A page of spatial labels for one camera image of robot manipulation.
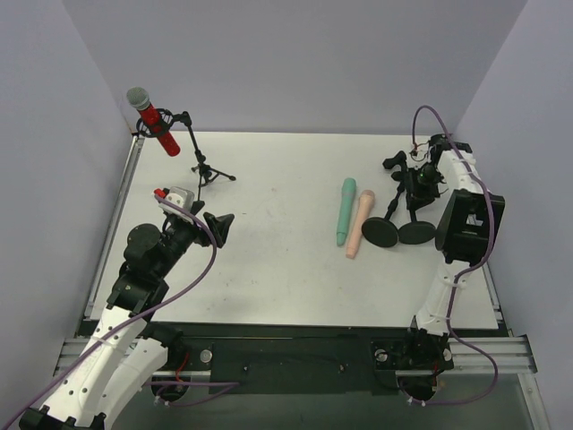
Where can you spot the black round-base stand front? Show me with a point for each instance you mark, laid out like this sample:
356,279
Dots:
381,231

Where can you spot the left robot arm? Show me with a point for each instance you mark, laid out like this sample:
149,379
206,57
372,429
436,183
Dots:
126,347

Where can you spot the black tripod microphone stand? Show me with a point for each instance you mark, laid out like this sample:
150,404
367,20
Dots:
207,174

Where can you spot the red glitter microphone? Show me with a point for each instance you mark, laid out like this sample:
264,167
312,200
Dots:
150,117

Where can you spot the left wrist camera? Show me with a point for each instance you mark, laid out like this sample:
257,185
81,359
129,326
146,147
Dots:
180,197

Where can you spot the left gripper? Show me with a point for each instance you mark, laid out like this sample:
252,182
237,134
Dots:
202,231

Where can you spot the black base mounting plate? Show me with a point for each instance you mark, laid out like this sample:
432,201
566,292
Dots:
283,359

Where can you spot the mint green toy microphone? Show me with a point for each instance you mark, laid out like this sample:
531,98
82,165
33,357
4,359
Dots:
348,191

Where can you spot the peach toy microphone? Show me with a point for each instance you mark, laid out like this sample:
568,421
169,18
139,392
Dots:
365,204

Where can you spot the black round-base stand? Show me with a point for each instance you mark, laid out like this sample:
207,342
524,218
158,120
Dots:
381,231
415,231

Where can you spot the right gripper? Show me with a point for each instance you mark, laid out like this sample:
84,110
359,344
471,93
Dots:
406,180

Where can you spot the aluminium frame rail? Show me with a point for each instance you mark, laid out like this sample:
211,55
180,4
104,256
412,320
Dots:
513,355

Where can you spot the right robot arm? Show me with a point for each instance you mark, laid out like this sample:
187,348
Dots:
464,236

